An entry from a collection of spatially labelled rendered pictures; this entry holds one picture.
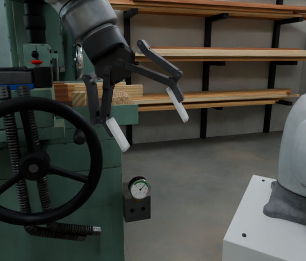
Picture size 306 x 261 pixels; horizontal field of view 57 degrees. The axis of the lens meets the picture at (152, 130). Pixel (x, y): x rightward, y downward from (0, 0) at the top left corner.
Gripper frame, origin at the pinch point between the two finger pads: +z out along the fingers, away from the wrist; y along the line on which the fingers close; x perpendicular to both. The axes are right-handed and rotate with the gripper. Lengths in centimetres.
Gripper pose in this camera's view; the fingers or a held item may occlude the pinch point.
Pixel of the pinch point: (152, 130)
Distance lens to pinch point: 53.9
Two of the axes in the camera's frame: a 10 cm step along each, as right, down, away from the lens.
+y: -8.5, 4.2, 3.3
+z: 4.8, 8.6, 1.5
